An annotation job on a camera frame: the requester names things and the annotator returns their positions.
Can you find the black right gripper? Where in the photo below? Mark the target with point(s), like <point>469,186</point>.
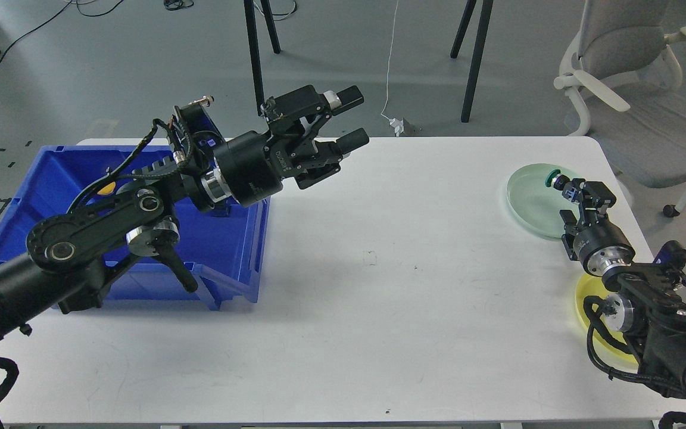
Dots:
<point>596,235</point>

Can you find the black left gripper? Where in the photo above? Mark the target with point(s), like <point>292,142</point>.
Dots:
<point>252,166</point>

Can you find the green push button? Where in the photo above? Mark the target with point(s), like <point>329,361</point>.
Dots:
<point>569,189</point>
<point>221,209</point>

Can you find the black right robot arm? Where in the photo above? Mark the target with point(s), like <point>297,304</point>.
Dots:
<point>637,333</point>

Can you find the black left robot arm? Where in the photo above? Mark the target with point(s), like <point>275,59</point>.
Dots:
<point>72,259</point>

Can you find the light green plate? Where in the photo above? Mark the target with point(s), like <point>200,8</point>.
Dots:
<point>536,207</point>

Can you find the grey office chair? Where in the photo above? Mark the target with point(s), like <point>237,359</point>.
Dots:
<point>622,78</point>

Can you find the black tripod left legs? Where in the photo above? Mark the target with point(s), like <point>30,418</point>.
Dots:
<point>252,35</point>

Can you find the black tripod legs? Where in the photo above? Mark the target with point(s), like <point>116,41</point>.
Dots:
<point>252,35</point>
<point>478,50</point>

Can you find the black tripod right legs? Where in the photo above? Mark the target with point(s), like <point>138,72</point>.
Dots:
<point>478,50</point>

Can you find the blue plastic bin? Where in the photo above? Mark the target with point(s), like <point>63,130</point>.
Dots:
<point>222,249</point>

